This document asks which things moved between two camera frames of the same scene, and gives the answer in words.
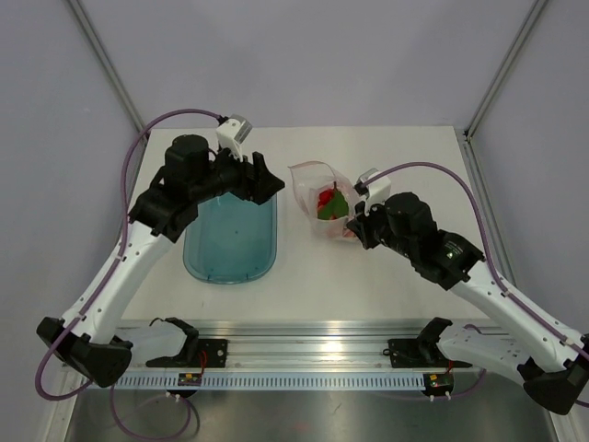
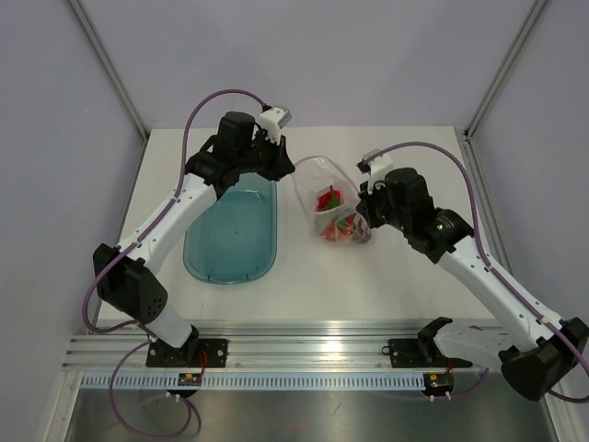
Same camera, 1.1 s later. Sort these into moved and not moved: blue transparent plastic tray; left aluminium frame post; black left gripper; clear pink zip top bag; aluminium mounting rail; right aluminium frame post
Moved: clear pink zip top bag; black left gripper
Not moved: right aluminium frame post; aluminium mounting rail; left aluminium frame post; blue transparent plastic tray
